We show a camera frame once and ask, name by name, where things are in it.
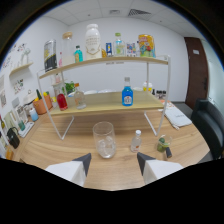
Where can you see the white figurine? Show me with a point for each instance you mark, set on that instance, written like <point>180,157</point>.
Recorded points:
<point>25,55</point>

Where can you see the small pink bottle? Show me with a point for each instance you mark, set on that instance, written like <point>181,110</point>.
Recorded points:
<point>60,60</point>

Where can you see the yellow cup with white lid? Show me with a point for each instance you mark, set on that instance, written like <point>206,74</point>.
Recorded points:
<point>147,86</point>

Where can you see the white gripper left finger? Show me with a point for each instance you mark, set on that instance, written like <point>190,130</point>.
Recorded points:
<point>68,170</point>

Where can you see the red liquid bottle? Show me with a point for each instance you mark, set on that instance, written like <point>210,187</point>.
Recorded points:
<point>62,101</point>

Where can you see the black handbag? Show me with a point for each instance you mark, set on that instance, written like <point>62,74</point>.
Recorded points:
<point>13,138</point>

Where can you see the small teal bottle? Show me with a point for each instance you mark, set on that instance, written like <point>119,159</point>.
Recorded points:
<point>78,55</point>

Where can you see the orange pot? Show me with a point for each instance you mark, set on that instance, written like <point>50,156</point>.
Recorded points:
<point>41,106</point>

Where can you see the dark spice jars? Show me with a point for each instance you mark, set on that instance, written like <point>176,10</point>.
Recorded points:
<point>160,94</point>

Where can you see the two-tier wood shelf rack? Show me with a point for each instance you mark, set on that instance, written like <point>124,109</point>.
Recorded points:
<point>100,61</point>

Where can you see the clear bottle with green cap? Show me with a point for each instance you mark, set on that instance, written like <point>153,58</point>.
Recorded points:
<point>119,46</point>

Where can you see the clear glass cup with ice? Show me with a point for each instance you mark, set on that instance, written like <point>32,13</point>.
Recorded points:
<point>105,141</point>

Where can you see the small green cup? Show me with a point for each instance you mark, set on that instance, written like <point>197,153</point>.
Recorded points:
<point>21,125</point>

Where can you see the black chair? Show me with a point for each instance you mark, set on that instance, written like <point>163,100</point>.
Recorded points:
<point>208,128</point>

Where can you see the blue liquid bottle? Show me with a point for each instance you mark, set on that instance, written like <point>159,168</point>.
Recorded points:
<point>127,96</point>

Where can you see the wooden wall shelf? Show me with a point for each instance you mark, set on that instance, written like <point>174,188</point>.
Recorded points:
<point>20,68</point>

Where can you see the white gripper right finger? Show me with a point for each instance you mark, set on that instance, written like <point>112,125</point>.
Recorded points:
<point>160,168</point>

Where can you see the clear bottle with orange label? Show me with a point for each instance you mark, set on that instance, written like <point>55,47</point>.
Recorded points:
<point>80,99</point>

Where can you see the yellow printed can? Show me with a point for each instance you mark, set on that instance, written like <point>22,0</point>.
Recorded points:
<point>147,46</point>

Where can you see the white tray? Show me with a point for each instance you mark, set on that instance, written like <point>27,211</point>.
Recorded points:
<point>26,130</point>

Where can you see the clear jar with cork lid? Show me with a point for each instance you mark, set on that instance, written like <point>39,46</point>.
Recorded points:
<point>67,50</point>

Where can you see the small blue box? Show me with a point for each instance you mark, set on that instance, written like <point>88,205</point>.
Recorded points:
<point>109,49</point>

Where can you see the large white bottle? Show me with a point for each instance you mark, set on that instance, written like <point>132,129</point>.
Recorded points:
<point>93,43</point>

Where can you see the white bottle with blue base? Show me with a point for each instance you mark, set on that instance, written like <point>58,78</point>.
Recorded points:
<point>34,115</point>

